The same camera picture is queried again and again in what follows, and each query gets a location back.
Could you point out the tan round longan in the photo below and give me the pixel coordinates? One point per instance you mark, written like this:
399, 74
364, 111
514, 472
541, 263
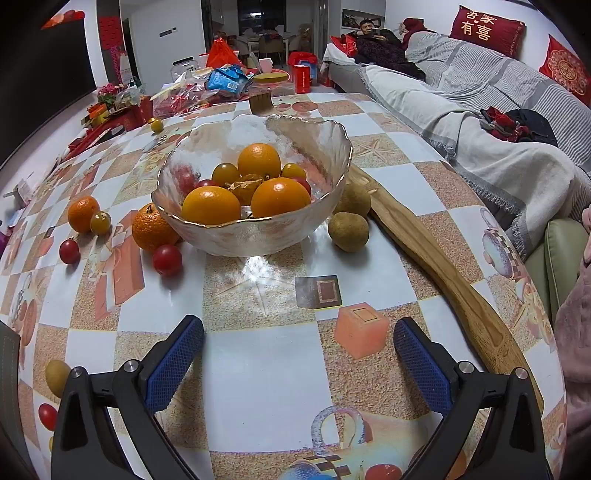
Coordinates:
57, 378

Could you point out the small mandarin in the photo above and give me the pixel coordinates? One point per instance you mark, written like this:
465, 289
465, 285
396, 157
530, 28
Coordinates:
83, 213

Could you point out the clear glass bowl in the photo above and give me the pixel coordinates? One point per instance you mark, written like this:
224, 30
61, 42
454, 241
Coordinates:
258, 240

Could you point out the red patterned cushion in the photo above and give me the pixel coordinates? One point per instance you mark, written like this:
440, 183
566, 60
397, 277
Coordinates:
565, 64

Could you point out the long wooden stick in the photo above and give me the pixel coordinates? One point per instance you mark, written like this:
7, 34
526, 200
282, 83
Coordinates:
461, 295

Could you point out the pink fleece garment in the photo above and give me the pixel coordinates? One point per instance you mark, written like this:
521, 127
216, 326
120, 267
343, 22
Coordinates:
575, 350

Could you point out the blue snack bag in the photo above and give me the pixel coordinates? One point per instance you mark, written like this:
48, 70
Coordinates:
226, 78

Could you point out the small wooden block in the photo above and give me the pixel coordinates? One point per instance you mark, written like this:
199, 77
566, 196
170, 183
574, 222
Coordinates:
260, 102

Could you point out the clear jar with black lid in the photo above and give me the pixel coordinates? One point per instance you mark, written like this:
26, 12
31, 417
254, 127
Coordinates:
181, 69

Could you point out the green chair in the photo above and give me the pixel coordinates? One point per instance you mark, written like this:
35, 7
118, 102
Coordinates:
558, 258

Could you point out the kiwi near bowl front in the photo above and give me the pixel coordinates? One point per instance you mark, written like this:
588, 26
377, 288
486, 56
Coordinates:
349, 230

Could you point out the flower bouquet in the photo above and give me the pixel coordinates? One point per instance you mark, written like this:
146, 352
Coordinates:
108, 92

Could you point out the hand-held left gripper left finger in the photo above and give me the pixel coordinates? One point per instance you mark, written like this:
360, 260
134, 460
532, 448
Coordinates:
171, 364

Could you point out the kiwi bowl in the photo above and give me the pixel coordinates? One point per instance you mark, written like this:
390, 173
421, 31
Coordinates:
355, 198
349, 230

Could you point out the dining table with chairs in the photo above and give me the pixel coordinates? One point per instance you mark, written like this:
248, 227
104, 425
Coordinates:
268, 44

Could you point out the red cushion with gold print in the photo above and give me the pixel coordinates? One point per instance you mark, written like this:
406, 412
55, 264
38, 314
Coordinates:
489, 25

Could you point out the black television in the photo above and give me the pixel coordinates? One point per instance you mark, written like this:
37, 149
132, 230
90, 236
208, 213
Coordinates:
41, 69

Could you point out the large orange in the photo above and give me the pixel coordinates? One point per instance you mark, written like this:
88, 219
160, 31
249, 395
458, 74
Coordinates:
280, 197
259, 161
211, 205

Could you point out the red and black clothes pile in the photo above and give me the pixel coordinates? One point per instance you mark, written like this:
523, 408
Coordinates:
517, 124

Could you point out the red gift bag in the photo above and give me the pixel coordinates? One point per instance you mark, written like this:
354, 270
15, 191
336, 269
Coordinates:
221, 53

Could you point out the brown dried fruit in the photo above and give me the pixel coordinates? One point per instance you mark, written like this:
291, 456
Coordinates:
247, 188

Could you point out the bumpy mandarin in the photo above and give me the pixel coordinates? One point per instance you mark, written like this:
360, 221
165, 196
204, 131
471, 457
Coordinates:
152, 228

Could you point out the kiwi near bowl rear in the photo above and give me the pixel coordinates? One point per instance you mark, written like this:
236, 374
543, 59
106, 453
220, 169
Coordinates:
355, 198

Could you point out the yellow round lid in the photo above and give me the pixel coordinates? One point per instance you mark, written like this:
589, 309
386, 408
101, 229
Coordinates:
269, 77

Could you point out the red cherry tomato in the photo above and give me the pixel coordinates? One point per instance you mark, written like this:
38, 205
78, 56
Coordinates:
304, 184
69, 251
207, 183
46, 415
167, 259

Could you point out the checkered printed tablecloth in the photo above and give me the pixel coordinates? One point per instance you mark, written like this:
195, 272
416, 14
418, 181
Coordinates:
258, 369

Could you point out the red carton box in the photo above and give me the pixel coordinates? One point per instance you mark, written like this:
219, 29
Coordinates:
302, 78

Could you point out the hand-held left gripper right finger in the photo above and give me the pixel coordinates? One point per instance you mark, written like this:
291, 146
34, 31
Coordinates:
425, 364

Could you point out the yellow cherry tomato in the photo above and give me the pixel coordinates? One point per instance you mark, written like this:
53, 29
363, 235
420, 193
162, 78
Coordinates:
225, 174
100, 223
157, 125
293, 171

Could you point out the red wrapped snack bag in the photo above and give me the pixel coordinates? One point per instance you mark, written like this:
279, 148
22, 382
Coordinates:
180, 98

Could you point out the grey striped sofa cover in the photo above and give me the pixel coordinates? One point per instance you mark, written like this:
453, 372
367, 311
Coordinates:
489, 83

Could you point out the red gift box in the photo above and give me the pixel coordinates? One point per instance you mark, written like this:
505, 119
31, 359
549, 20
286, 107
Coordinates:
138, 114

